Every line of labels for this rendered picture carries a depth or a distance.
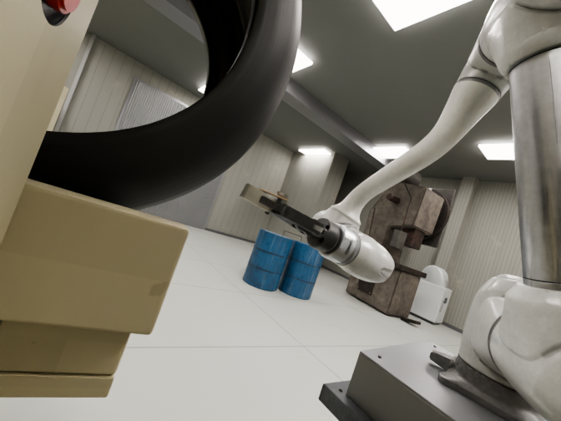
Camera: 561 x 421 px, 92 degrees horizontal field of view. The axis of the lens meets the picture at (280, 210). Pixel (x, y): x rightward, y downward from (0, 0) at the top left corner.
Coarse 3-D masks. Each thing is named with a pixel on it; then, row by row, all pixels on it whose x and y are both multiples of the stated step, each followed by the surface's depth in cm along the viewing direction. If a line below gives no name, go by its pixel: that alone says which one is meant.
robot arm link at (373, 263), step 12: (360, 240) 63; (372, 240) 67; (360, 252) 62; (372, 252) 64; (384, 252) 67; (348, 264) 63; (360, 264) 63; (372, 264) 64; (384, 264) 66; (360, 276) 66; (372, 276) 66; (384, 276) 67
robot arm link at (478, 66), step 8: (480, 32) 58; (480, 48) 57; (472, 56) 60; (480, 56) 58; (472, 64) 61; (480, 64) 59; (488, 64) 57; (464, 72) 63; (472, 72) 61; (480, 72) 60; (488, 72) 59; (496, 72) 58; (488, 80) 59; (496, 80) 59; (504, 80) 59; (504, 88) 60
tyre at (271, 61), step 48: (192, 0) 54; (240, 0) 53; (288, 0) 34; (240, 48) 34; (288, 48) 36; (240, 96) 33; (48, 144) 25; (96, 144) 27; (144, 144) 29; (192, 144) 31; (240, 144) 36; (96, 192) 29; (144, 192) 31
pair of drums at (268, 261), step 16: (256, 240) 408; (272, 240) 391; (288, 240) 399; (256, 256) 395; (272, 256) 390; (288, 256) 436; (304, 256) 413; (320, 256) 420; (256, 272) 390; (272, 272) 391; (288, 272) 420; (304, 272) 412; (272, 288) 397; (288, 288) 413; (304, 288) 413
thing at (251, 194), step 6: (246, 186) 53; (252, 186) 53; (246, 192) 53; (252, 192) 53; (258, 192) 54; (264, 192) 54; (246, 198) 53; (252, 198) 53; (258, 198) 54; (270, 198) 55; (258, 204) 54; (270, 210) 55
